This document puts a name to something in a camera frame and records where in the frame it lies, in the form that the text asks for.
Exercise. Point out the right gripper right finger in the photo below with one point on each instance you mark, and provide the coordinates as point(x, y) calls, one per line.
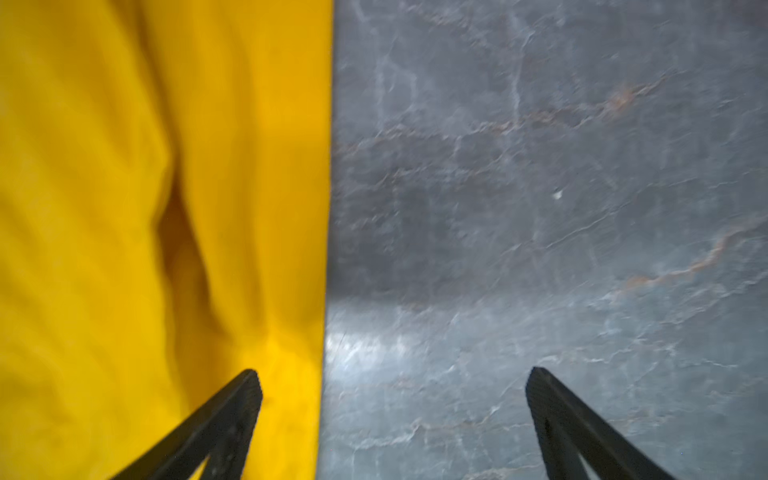
point(572, 436)

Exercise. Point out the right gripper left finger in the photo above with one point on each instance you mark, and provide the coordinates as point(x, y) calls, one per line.
point(214, 440)

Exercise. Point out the yellow t shirt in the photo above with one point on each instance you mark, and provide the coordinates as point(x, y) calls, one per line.
point(165, 187)

